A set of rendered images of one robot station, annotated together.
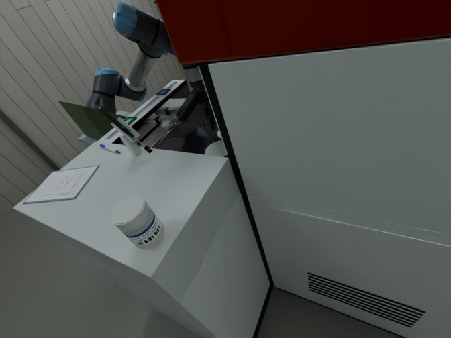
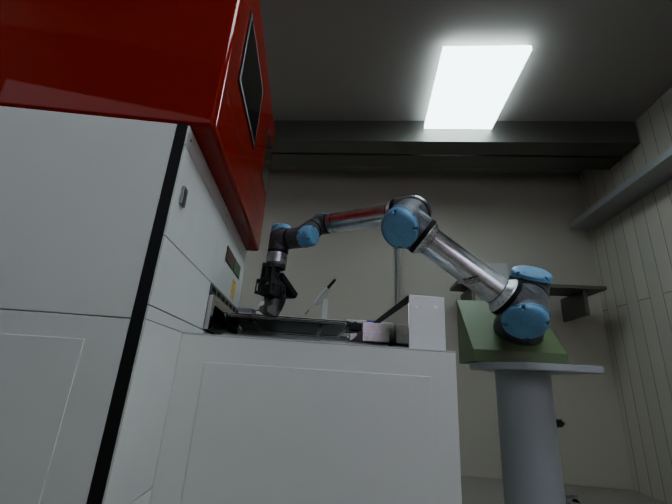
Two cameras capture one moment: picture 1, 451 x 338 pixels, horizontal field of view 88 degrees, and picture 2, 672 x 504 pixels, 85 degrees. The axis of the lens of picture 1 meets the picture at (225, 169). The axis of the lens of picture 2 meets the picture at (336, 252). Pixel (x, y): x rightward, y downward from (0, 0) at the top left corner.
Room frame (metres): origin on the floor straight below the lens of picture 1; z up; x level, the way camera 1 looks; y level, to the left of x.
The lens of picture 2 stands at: (1.82, -0.74, 0.74)
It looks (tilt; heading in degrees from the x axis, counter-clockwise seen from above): 19 degrees up; 137
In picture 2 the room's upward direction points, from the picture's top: 4 degrees clockwise
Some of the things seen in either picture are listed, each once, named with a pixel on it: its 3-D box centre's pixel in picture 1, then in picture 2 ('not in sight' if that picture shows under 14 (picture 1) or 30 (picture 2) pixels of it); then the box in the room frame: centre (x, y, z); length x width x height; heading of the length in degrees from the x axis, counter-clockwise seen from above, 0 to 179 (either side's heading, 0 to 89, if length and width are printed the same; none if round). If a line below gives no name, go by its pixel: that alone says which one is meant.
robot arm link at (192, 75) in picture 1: (196, 72); (277, 259); (0.74, -0.02, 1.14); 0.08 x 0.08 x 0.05
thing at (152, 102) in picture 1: (153, 119); (400, 334); (1.09, 0.25, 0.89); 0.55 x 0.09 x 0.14; 140
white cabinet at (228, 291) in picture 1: (212, 213); (307, 489); (0.82, 0.14, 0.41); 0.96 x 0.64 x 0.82; 140
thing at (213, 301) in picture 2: not in sight; (224, 322); (0.69, -0.16, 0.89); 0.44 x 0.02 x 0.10; 140
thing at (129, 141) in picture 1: (129, 137); (321, 303); (0.69, 0.25, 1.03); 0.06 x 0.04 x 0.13; 50
